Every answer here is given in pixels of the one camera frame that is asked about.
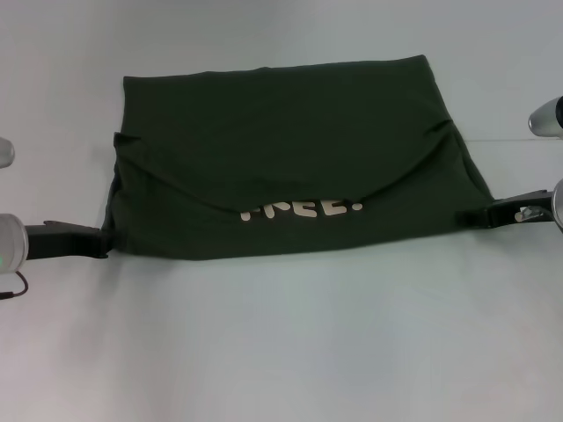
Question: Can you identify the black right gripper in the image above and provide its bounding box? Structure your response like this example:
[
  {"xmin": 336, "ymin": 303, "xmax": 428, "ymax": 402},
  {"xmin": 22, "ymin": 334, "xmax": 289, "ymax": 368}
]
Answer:
[{"xmin": 454, "ymin": 188, "xmax": 557, "ymax": 226}]

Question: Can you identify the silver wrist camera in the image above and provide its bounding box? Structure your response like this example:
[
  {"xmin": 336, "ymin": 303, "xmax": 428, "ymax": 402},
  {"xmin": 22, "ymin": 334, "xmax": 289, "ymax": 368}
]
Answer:
[
  {"xmin": 0, "ymin": 136, "xmax": 16, "ymax": 171},
  {"xmin": 528, "ymin": 95, "xmax": 563, "ymax": 138}
]

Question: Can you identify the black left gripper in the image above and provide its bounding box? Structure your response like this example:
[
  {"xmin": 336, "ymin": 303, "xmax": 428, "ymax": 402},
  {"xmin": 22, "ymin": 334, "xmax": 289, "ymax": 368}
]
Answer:
[{"xmin": 24, "ymin": 220, "xmax": 116, "ymax": 261}]

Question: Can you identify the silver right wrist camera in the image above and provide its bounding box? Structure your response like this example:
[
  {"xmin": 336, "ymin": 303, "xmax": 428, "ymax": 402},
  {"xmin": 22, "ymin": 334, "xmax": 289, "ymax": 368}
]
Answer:
[{"xmin": 528, "ymin": 95, "xmax": 563, "ymax": 138}]

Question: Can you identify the small silver connector plug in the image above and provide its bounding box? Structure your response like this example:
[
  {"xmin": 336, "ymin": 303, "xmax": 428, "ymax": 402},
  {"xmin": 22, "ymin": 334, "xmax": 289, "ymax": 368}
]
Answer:
[{"xmin": 514, "ymin": 205, "xmax": 545, "ymax": 222}]

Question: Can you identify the dark green shirt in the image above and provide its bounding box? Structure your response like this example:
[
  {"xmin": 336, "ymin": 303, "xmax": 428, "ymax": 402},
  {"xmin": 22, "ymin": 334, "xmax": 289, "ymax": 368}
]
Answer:
[{"xmin": 99, "ymin": 54, "xmax": 501, "ymax": 263}]

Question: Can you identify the left gripper cable with connector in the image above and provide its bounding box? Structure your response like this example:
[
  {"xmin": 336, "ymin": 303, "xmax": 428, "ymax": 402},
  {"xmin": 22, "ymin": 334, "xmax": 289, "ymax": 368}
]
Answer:
[{"xmin": 0, "ymin": 270, "xmax": 30, "ymax": 302}]

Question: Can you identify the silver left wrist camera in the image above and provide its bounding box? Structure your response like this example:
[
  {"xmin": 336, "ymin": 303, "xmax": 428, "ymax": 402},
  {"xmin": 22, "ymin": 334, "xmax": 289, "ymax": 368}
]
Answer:
[{"xmin": 0, "ymin": 136, "xmax": 16, "ymax": 171}]

